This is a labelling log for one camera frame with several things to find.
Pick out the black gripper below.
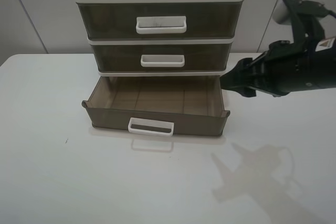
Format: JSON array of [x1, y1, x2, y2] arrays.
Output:
[[220, 40, 318, 97]]

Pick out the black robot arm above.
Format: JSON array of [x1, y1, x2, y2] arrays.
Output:
[[219, 37, 335, 98]]

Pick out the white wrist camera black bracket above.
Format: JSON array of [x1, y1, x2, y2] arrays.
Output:
[[272, 0, 329, 45]]

